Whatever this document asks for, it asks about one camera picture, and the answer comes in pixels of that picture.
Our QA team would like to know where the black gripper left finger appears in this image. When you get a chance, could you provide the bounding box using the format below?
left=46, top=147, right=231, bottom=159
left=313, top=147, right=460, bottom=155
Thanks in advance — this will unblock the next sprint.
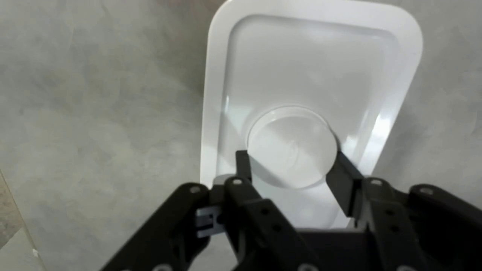
left=99, top=149, right=322, bottom=271

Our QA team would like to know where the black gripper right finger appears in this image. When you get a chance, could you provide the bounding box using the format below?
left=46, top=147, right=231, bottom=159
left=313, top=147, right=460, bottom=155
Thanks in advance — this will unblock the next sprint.
left=323, top=149, right=482, bottom=271

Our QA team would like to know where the white square plastic tray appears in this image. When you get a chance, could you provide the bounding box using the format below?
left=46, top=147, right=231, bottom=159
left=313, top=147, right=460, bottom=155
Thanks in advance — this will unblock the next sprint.
left=198, top=0, right=424, bottom=230

